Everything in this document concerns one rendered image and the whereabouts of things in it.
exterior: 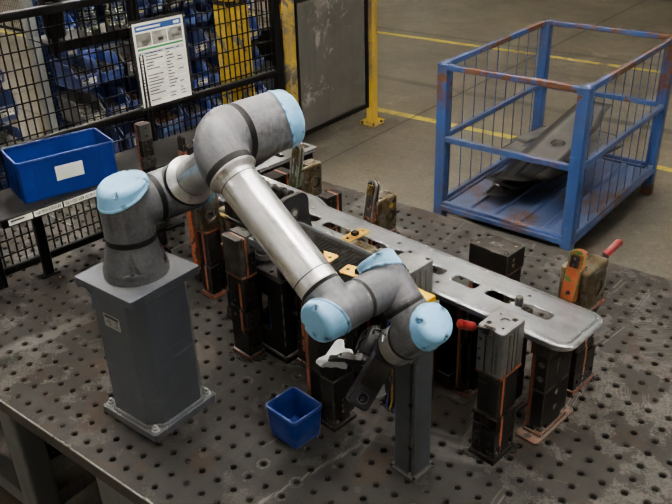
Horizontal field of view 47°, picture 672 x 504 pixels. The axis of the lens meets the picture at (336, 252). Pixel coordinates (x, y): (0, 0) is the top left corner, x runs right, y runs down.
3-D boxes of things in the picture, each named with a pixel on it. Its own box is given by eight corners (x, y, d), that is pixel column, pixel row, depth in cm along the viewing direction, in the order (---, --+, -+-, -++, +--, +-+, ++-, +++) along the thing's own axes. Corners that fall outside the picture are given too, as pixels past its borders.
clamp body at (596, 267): (600, 376, 206) (619, 256, 189) (571, 403, 197) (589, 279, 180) (564, 360, 213) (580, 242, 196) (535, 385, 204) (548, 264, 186)
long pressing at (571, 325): (614, 315, 179) (615, 309, 179) (563, 358, 166) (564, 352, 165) (237, 167, 266) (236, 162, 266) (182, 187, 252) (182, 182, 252)
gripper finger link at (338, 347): (325, 342, 161) (362, 345, 156) (314, 367, 158) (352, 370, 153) (318, 334, 159) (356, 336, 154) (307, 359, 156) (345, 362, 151)
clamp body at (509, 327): (522, 447, 183) (535, 318, 166) (494, 472, 177) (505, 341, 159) (488, 428, 190) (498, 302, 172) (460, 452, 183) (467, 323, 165)
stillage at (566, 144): (531, 164, 516) (545, 17, 471) (652, 192, 471) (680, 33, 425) (432, 231, 435) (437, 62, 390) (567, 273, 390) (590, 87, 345)
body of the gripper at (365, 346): (390, 351, 158) (419, 333, 148) (376, 388, 153) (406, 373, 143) (358, 333, 156) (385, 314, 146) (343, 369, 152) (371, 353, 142)
